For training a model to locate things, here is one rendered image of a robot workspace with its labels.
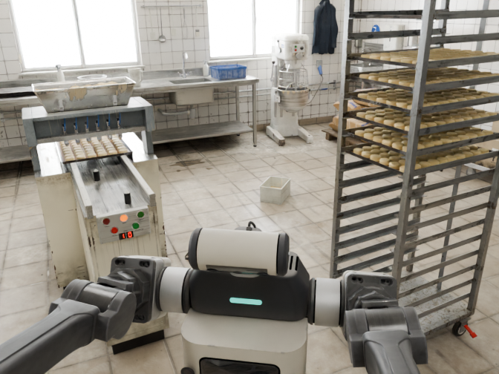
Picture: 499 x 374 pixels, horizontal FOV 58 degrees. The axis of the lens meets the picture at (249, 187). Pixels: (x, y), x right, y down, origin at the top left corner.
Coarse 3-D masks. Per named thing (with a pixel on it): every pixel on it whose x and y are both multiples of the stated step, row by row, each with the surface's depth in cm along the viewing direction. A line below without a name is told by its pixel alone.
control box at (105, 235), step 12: (96, 216) 207; (108, 216) 207; (120, 216) 210; (132, 216) 212; (144, 216) 215; (108, 228) 209; (120, 228) 212; (132, 228) 214; (144, 228) 217; (108, 240) 211
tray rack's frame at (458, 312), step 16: (448, 0) 224; (480, 32) 212; (480, 48) 214; (496, 176) 217; (496, 192) 219; (448, 224) 251; (448, 240) 253; (480, 240) 232; (480, 256) 233; (480, 272) 237; (400, 288) 267; (432, 288) 266; (400, 304) 252; (432, 304) 252; (464, 304) 251; (432, 320) 240; (448, 320) 239; (464, 320) 244
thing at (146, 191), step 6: (120, 156) 272; (126, 156) 270; (120, 162) 277; (126, 162) 260; (126, 168) 261; (132, 168) 249; (132, 174) 245; (138, 174) 240; (138, 180) 231; (144, 180) 231; (138, 186) 235; (144, 186) 223; (144, 192) 223; (150, 192) 216; (150, 198) 213; (150, 204) 214
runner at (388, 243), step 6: (408, 234) 270; (414, 234) 272; (390, 240) 263; (408, 240) 268; (372, 246) 258; (378, 246) 260; (384, 246) 261; (390, 246) 261; (354, 252) 252; (360, 252) 255; (366, 252) 255; (372, 252) 256; (336, 258) 247; (342, 258) 249; (348, 258) 250; (354, 258) 250
